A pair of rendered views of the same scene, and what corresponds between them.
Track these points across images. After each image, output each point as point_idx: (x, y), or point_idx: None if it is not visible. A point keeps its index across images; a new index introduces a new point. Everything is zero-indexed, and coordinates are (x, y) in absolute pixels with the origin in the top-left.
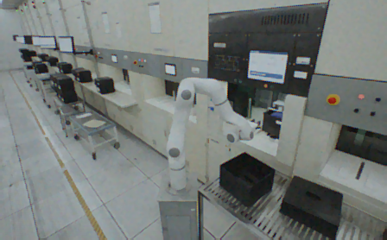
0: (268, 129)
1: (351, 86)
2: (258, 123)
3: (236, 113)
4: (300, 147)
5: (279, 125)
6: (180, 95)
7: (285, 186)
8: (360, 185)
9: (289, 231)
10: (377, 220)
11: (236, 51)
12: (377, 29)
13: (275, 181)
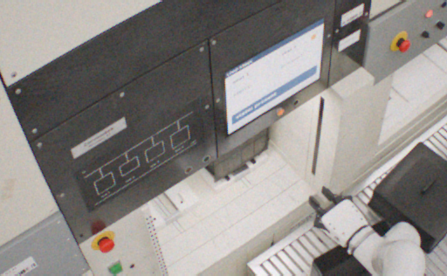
0: (230, 166)
1: (418, 8)
2: (336, 195)
3: (393, 238)
4: None
5: (253, 138)
6: None
7: (371, 217)
8: (403, 104)
9: None
10: (439, 126)
11: (174, 107)
12: None
13: None
